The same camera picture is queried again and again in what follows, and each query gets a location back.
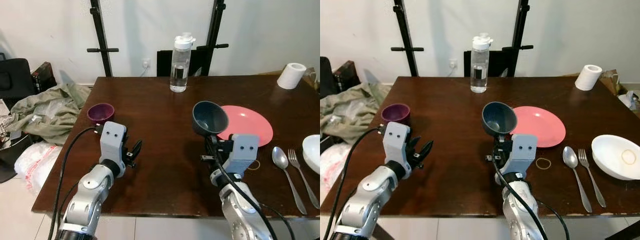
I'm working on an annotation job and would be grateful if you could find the dark blue bowl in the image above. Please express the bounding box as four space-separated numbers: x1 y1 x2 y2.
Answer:
192 101 230 137
481 101 518 137

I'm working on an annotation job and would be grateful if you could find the purple bowl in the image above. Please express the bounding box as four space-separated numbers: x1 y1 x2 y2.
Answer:
380 103 411 125
87 103 116 125

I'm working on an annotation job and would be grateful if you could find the pink plate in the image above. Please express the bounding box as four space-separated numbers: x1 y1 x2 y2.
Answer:
217 105 275 148
509 106 567 149

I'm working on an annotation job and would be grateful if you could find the steel spoon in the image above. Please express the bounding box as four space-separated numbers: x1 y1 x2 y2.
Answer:
271 146 309 216
562 146 594 214

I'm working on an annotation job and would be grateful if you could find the olive green cloth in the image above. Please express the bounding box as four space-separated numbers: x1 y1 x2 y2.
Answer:
320 82 393 144
9 82 93 146

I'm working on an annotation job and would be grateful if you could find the black chair back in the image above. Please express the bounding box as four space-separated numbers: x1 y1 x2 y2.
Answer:
156 48 207 78
463 48 512 78

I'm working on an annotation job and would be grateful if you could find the clear water bottle white lid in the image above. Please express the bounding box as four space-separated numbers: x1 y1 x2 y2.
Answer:
469 33 494 94
169 32 197 94

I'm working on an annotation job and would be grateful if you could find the steel fork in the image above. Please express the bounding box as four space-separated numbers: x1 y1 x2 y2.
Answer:
578 148 608 209
287 148 320 210

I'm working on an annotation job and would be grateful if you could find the clear plastic bag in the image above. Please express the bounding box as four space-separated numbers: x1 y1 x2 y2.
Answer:
13 141 64 194
320 142 352 192

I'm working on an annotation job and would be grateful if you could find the white bowl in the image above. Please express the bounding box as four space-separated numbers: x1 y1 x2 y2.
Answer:
302 134 321 175
591 134 640 181

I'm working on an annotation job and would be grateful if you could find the dark brown box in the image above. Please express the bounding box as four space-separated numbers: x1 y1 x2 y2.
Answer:
332 60 360 94
30 61 57 94

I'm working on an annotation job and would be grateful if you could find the white toilet paper roll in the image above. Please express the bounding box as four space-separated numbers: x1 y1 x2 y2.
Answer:
574 64 604 92
276 62 308 91

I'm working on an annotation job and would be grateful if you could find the black stand pole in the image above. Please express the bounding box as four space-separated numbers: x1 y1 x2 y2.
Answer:
391 0 425 78
501 0 535 77
196 0 230 77
86 0 120 78

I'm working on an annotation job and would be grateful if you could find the brown paper bag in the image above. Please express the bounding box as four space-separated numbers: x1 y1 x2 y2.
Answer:
304 67 321 92
599 69 627 97

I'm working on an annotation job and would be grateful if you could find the white plastic bag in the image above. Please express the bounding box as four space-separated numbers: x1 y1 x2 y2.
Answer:
618 89 640 112

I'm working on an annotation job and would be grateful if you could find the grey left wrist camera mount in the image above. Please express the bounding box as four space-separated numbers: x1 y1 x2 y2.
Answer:
98 121 129 167
382 121 414 179

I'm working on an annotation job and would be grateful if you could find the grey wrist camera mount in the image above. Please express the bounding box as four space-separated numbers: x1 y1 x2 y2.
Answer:
382 121 414 179
504 133 539 177
226 133 261 177
98 121 129 167

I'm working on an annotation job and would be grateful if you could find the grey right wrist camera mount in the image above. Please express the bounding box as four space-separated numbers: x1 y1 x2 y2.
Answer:
226 133 261 177
504 133 539 177

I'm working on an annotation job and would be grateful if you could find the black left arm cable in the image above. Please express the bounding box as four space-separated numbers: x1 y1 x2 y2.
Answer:
47 126 102 240
323 127 386 240

